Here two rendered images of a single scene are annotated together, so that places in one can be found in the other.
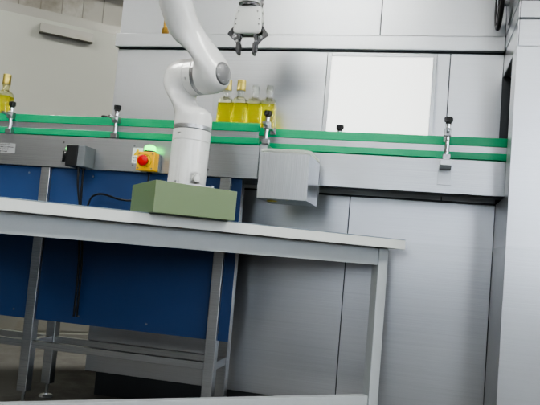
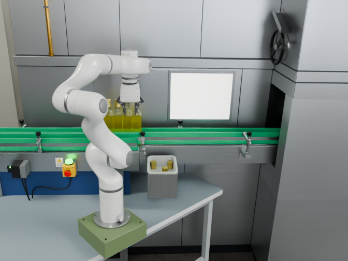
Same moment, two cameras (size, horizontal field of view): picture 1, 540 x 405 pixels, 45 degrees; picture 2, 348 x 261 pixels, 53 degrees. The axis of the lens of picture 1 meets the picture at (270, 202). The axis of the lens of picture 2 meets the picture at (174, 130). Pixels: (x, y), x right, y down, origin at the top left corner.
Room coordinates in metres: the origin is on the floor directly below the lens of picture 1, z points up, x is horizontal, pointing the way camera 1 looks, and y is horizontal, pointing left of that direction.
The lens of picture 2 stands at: (0.50, 0.43, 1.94)
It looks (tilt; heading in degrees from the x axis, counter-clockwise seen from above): 21 degrees down; 343
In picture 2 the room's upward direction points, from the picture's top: 2 degrees clockwise
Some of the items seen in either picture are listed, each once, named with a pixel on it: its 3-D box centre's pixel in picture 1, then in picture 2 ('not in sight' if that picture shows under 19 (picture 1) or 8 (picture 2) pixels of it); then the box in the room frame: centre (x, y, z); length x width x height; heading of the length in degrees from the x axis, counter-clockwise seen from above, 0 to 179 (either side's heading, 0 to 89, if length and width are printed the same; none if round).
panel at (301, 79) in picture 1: (320, 94); (164, 96); (2.63, -0.17, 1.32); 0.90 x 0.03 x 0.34; 77
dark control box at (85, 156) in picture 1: (79, 157); (20, 169); (2.50, 0.74, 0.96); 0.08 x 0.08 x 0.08; 77
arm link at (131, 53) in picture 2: not in sight; (130, 63); (2.25, 0.12, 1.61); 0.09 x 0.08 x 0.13; 54
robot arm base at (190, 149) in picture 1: (189, 160); (111, 202); (2.07, 0.27, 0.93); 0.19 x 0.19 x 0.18
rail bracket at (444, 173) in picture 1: (446, 150); (246, 147); (2.26, -0.59, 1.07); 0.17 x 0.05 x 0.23; 167
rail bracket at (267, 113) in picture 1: (268, 128); (142, 140); (2.41, 0.03, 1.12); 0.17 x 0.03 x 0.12; 167
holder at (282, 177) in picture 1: (290, 181); (161, 174); (2.31, -0.07, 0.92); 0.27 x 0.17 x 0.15; 167
